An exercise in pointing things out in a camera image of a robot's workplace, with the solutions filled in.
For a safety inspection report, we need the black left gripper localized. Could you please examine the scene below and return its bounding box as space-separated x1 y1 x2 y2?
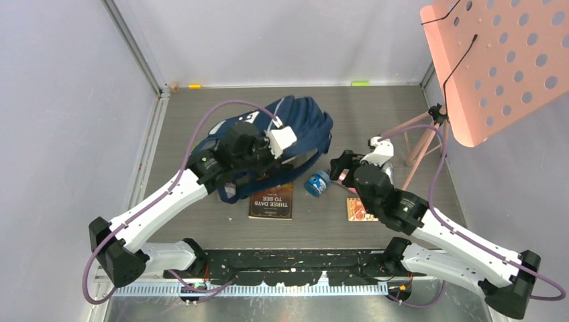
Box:
233 130 285 176

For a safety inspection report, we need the navy blue backpack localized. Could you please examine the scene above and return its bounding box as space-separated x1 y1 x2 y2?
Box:
183 95 333 204

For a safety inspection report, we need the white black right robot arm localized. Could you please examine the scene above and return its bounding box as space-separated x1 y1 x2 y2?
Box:
329 150 541 319

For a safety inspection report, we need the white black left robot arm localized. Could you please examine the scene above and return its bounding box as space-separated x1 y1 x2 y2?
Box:
89 121 297 288

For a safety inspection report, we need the pink pencil case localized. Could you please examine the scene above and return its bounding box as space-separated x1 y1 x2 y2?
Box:
330 169 349 185

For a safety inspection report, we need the blue lidded round container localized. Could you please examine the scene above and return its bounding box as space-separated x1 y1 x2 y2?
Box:
303 170 331 197

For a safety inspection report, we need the silver metal cylinder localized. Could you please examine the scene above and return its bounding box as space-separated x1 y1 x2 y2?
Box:
381 162 395 185

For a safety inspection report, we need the orange spiral notepad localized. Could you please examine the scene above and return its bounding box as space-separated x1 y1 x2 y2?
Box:
346 197 378 222

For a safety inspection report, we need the dark Three Days book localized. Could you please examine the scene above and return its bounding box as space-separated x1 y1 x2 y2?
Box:
248 182 293 220

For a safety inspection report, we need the small wooden cube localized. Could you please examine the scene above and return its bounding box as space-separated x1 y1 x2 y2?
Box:
168 82 180 93

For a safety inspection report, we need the pink perforated stand board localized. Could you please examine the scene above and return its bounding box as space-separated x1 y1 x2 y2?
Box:
420 1 568 148

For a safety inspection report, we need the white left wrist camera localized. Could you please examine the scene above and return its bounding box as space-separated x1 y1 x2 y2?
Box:
266 126 297 159

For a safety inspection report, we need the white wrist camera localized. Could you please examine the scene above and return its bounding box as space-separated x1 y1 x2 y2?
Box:
266 126 297 159
362 136 394 167

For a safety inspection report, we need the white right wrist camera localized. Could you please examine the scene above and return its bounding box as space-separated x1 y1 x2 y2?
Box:
362 136 394 167

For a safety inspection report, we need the aluminium frame rail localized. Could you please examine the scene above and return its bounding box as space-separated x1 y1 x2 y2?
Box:
101 0 163 97

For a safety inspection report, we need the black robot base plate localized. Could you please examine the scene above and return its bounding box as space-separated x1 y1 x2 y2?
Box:
163 249 411 286

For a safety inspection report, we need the black thin stand cable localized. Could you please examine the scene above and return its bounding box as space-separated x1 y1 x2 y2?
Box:
420 0 479 121

